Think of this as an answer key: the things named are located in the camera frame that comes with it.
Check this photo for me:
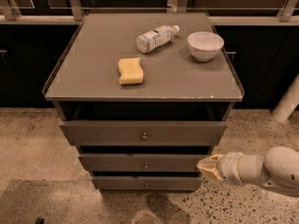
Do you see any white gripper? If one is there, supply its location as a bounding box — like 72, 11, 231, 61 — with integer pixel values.
196, 152, 243, 186

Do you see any grey drawer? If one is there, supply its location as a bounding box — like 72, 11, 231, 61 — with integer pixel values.
60, 120, 226, 147
92, 176, 203, 191
78, 154, 206, 173

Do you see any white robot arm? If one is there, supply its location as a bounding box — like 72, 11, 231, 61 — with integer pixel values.
196, 147, 299, 198

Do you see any grey drawer cabinet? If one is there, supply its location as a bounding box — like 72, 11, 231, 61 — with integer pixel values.
43, 13, 244, 178

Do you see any grey bottom drawer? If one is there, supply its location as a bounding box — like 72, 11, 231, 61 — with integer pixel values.
92, 176, 203, 191

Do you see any grey top drawer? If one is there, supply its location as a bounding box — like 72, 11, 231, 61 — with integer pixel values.
60, 120, 226, 147

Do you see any white pillar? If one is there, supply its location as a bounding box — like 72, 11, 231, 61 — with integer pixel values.
273, 74, 299, 122

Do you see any white bowl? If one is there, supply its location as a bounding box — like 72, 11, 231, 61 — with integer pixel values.
187, 32, 224, 62

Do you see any yellow sponge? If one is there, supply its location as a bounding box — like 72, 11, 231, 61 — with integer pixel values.
118, 58, 144, 85

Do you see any clear plastic water bottle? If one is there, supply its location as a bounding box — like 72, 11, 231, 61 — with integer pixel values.
136, 25, 179, 53

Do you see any metal railing frame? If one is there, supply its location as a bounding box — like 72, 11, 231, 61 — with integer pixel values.
0, 0, 299, 26

